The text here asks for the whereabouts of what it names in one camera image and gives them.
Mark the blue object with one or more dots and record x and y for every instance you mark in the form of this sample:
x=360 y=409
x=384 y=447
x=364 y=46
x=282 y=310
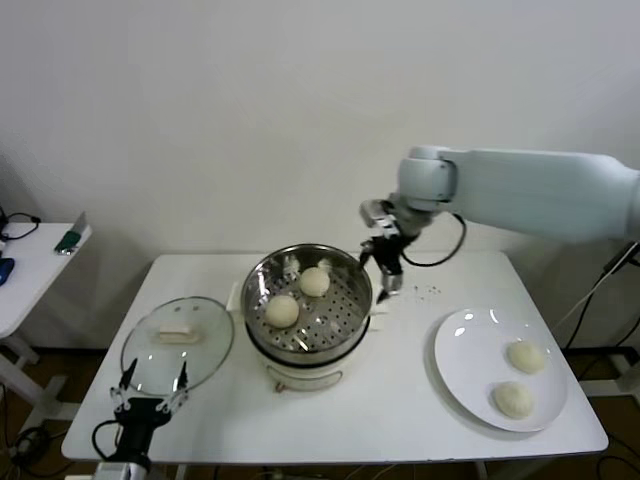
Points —
x=5 y=270

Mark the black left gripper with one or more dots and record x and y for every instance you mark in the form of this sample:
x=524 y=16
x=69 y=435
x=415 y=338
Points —
x=142 y=415

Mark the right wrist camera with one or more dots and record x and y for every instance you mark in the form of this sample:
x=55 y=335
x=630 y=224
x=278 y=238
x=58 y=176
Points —
x=375 y=212

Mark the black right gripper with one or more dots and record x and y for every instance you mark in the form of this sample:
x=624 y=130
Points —
x=386 y=252

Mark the white round plate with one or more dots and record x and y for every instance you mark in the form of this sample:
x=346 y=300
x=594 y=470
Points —
x=470 y=370

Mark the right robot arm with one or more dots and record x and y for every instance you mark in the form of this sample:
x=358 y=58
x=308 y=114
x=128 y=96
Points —
x=525 y=185

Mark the beige side cabinet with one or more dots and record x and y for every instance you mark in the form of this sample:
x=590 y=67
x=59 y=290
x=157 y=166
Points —
x=627 y=310

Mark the round glass pot lid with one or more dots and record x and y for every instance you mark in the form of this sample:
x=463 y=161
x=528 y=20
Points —
x=210 y=345

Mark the white floor stand base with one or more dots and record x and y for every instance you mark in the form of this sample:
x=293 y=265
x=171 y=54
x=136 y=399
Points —
x=631 y=375

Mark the white electric cooking pot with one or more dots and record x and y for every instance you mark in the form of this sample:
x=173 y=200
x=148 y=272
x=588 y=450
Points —
x=300 y=372

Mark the white steamed baozi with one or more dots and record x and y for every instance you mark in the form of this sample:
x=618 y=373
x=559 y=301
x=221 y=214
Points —
x=526 y=356
x=315 y=281
x=513 y=399
x=281 y=311

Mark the dark crumb specks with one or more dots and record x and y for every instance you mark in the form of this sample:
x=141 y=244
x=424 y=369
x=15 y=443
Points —
x=425 y=290

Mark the perforated steel steamer basket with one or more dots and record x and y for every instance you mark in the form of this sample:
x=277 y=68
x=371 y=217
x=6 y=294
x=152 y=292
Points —
x=262 y=280

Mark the white side table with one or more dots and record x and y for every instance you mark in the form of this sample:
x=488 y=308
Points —
x=35 y=270

